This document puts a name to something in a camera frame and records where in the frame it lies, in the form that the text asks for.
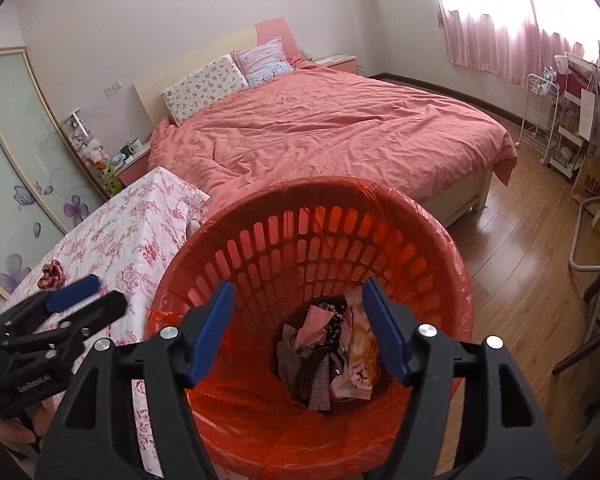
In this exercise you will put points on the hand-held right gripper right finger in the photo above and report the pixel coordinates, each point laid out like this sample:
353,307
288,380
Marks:
385,330

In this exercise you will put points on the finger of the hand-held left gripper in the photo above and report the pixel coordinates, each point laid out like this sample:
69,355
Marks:
95,312
75,292

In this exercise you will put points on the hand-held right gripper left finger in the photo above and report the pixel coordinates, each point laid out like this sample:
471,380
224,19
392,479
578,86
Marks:
212,330

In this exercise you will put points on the yellow snack packet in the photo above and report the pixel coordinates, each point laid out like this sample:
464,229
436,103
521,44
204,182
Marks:
362,345

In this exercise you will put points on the black floral scrunchie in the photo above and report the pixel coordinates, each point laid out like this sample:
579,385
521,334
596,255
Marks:
332,322

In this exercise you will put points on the orange plastic laundry basket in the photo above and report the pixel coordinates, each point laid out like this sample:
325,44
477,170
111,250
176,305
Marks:
260,430
305,230

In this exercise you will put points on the person's left hand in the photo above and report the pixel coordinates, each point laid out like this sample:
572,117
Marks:
17,430

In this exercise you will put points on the brown plaid scrunchie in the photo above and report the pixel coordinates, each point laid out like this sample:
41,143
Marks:
50,277

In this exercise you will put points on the pink floral tablecloth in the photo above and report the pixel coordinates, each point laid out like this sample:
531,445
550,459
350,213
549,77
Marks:
130,220

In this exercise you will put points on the pink white nightstand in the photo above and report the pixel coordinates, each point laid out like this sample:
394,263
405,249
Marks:
337,62
132,170

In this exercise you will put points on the plush toy display tube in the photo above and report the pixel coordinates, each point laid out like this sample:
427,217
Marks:
92,152

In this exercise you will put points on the wardrobe with purple flower doors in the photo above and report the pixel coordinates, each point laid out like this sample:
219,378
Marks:
15,160

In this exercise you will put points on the bed with orange duvet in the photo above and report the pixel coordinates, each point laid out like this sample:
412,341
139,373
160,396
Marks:
330,125

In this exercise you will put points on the bed with cream pink headboard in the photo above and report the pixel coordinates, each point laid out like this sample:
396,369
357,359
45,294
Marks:
152,85

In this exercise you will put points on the white floral pillow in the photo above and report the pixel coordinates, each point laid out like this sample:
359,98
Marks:
205,87

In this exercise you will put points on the white storage cart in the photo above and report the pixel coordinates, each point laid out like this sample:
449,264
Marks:
572,150

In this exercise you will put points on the brown cardboard box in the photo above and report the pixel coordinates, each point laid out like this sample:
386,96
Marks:
597,180

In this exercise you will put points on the pink striped pillow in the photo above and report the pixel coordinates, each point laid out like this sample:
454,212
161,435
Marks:
262,60

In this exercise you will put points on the white paper bag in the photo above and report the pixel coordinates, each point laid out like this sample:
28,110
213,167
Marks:
590,110

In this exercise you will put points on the pink curtain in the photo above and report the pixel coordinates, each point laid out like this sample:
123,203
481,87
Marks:
490,20

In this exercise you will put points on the wall outlet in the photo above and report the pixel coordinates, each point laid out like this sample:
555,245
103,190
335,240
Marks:
113,88

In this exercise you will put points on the white tube frame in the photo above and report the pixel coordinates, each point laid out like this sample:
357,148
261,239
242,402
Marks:
577,240

